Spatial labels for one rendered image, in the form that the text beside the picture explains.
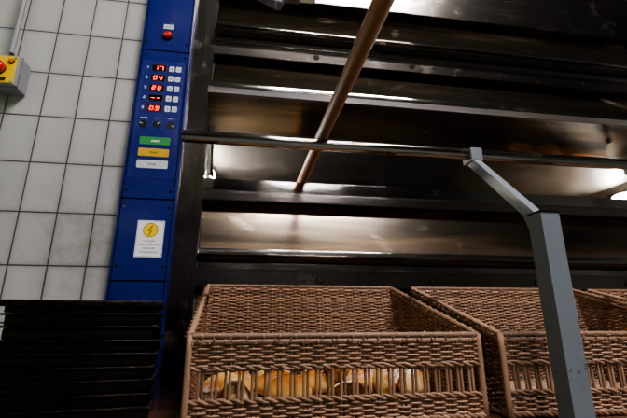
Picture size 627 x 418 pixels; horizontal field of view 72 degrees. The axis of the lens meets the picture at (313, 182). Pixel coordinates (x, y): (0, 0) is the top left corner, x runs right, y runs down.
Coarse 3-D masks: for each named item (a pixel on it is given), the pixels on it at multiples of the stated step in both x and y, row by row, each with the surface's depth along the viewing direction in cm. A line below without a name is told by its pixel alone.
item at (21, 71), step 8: (0, 56) 127; (8, 56) 128; (16, 56) 128; (8, 64) 127; (16, 64) 127; (24, 64) 130; (8, 72) 126; (16, 72) 127; (24, 72) 131; (0, 80) 125; (8, 80) 125; (16, 80) 126; (24, 80) 131; (0, 88) 127; (8, 88) 127; (16, 88) 127; (24, 88) 131
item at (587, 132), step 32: (224, 96) 128; (256, 96) 129; (288, 96) 131; (320, 96) 133; (224, 128) 142; (256, 128) 143; (288, 128) 143; (352, 128) 145; (384, 128) 145; (416, 128) 146; (448, 128) 146; (480, 128) 147; (512, 128) 148; (544, 128) 148; (576, 128) 149; (608, 128) 150
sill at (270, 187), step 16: (272, 192) 136; (288, 192) 137; (304, 192) 138; (320, 192) 138; (336, 192) 139; (352, 192) 140; (368, 192) 141; (384, 192) 142; (400, 192) 143; (416, 192) 144; (432, 192) 145; (448, 192) 146; (464, 192) 147; (480, 192) 148; (496, 192) 149; (624, 208) 156
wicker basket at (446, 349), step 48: (240, 288) 122; (288, 288) 124; (336, 288) 127; (384, 288) 129; (192, 336) 74; (240, 336) 75; (288, 336) 76; (336, 336) 78; (384, 336) 79; (432, 336) 81; (480, 336) 83; (192, 384) 78; (432, 384) 99; (480, 384) 80
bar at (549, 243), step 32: (480, 160) 107; (512, 160) 111; (544, 160) 112; (576, 160) 113; (608, 160) 115; (512, 192) 92; (544, 224) 80; (544, 256) 79; (544, 288) 79; (544, 320) 78; (576, 320) 76; (576, 352) 74; (576, 384) 72; (576, 416) 70
